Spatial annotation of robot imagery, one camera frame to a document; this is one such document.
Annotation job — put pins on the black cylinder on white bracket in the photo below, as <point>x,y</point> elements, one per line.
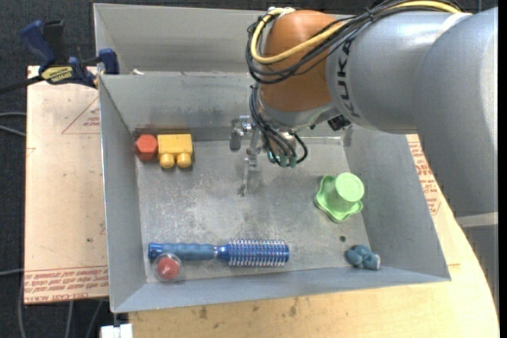
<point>339,122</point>

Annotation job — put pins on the grey metal bin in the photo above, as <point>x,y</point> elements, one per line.
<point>222,210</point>

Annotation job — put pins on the yellow toy brick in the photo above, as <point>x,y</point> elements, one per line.
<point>175,148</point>

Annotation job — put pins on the brown cardboard board red print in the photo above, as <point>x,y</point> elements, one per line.
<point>63,178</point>

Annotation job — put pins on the clear ball with red core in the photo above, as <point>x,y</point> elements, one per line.
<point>167,268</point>

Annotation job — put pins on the blue-grey lumpy toy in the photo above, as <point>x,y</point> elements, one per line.
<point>362,258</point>

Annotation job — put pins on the blue hairbrush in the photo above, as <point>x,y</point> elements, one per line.
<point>237,252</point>

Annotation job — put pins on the red hexagonal block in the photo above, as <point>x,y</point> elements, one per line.
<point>146,147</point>

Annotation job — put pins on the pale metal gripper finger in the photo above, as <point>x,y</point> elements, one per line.
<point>242,186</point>
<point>254,180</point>

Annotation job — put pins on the green plastic cup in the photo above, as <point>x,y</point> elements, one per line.
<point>342,196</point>

